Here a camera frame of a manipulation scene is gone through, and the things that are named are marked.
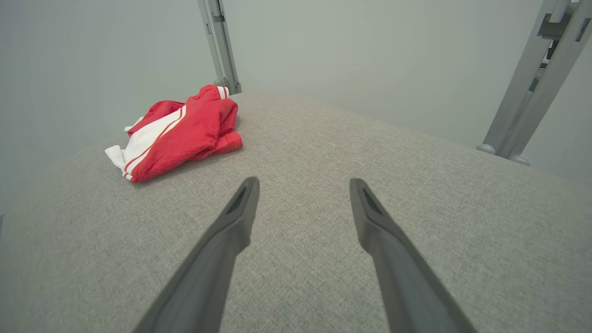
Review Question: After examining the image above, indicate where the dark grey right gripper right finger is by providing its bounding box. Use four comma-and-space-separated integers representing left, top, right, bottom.
349, 178, 477, 333

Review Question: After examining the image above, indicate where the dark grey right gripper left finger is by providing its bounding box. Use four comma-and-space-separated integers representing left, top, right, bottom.
132, 177, 260, 333

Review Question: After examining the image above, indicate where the red basketball jersey white trim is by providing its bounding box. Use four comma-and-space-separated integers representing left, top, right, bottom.
105, 84, 243, 184

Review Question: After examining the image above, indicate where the grey metal frame with bracket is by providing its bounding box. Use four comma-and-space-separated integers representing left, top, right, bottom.
476, 0, 592, 166

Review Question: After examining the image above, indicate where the grey double metal post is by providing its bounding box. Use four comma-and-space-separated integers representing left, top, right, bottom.
197, 0, 242, 95

